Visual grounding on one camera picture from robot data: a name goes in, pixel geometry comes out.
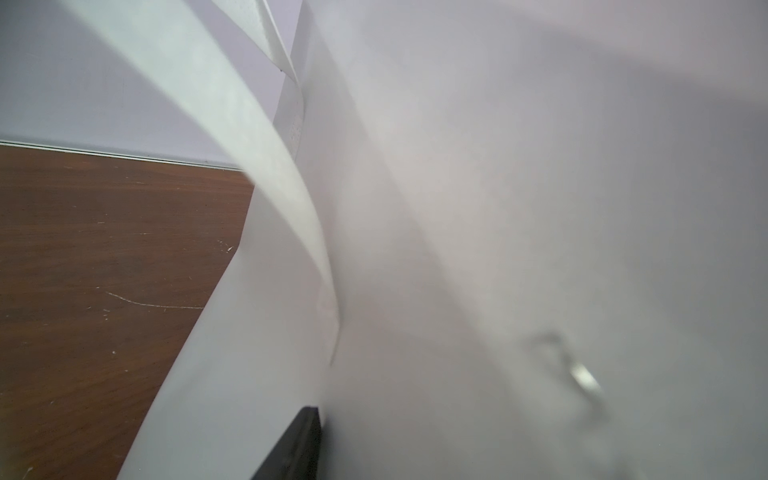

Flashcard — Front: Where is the white insulated delivery bag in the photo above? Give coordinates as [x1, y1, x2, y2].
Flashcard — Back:
[65, 1, 767, 479]

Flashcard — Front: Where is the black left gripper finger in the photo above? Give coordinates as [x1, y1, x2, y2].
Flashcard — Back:
[252, 406, 323, 480]

